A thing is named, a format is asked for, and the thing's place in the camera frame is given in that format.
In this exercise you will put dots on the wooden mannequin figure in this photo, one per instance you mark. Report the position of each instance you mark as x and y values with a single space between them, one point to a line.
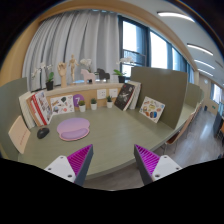
73 63

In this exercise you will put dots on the small potted plant right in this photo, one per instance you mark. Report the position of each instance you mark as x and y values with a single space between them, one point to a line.
109 101

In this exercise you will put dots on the small potted plant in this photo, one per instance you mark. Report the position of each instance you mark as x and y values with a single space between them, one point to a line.
93 104
109 101
82 106

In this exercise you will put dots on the pink wooden horse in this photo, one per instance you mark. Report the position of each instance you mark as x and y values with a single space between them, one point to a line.
88 76

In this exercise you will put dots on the wall socket plate right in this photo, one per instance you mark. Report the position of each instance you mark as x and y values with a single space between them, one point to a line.
113 92

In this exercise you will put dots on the wooden hand model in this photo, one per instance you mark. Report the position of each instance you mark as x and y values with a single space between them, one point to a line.
62 69

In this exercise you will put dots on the beige card left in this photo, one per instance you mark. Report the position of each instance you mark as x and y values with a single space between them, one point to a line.
19 134

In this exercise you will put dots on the wooden chair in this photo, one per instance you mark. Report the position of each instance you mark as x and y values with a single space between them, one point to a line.
176 136

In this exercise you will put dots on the white book behind black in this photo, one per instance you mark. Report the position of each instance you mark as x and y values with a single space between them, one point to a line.
135 94

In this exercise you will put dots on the wooden shelf ledge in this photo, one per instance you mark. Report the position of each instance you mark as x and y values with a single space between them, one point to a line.
81 87

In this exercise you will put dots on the black book with drawing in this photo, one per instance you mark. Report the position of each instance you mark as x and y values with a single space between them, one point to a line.
123 99

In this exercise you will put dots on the green partition panel right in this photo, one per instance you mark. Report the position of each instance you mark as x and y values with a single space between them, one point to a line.
163 85

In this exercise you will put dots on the small potted plant middle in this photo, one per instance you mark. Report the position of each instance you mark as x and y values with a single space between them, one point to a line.
93 104

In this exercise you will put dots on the white book spine left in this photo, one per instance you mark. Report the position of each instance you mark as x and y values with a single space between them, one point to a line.
25 110

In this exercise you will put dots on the colourful illustrated board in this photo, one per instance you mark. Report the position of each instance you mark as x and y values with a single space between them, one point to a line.
152 109

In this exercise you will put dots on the dark wooden horse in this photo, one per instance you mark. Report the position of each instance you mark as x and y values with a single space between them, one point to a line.
102 74

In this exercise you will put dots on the white orchid black pot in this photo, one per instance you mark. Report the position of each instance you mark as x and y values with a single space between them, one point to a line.
46 70
121 75

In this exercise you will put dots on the red and white book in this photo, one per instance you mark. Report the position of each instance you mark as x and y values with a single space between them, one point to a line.
39 108

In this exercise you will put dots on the green partition panel left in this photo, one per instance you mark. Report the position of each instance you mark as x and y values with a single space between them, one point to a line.
9 111

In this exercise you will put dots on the purple mouse pad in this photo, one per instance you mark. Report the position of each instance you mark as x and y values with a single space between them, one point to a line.
73 129

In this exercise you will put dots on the wall socket plate left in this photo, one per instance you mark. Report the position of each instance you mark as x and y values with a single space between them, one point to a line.
101 94

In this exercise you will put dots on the purple round number sign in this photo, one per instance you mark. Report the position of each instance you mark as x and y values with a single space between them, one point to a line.
77 98

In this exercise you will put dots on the white orchid black pot right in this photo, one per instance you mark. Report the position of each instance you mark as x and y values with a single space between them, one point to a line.
121 75

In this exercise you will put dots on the wall socket plate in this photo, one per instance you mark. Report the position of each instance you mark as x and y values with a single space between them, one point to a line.
113 92
101 94

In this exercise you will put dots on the white orchid black pot left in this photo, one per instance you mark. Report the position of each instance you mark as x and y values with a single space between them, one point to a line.
46 70

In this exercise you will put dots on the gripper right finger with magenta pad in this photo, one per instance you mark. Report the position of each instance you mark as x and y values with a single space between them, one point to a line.
153 167

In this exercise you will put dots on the grey curtain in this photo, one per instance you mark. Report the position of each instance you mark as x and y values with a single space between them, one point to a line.
84 34

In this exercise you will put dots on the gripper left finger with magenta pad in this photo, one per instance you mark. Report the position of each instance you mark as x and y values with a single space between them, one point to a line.
74 167

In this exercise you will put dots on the green partition panel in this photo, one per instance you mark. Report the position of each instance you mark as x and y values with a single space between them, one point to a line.
163 85
9 111

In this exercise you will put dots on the black computer mouse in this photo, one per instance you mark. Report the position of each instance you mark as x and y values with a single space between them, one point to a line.
42 132

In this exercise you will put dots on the small potted plant left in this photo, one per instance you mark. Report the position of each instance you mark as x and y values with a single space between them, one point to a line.
82 106

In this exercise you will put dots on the sticker illustrated card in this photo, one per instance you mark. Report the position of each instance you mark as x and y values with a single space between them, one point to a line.
62 104

